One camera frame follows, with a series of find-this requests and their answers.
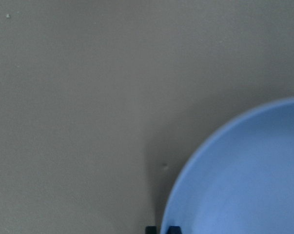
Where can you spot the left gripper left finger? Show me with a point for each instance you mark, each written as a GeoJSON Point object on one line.
{"type": "Point", "coordinates": [151, 230]}

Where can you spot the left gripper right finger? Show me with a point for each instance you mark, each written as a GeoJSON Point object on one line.
{"type": "Point", "coordinates": [174, 230]}

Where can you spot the blue round plate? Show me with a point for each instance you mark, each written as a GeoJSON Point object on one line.
{"type": "Point", "coordinates": [241, 179]}

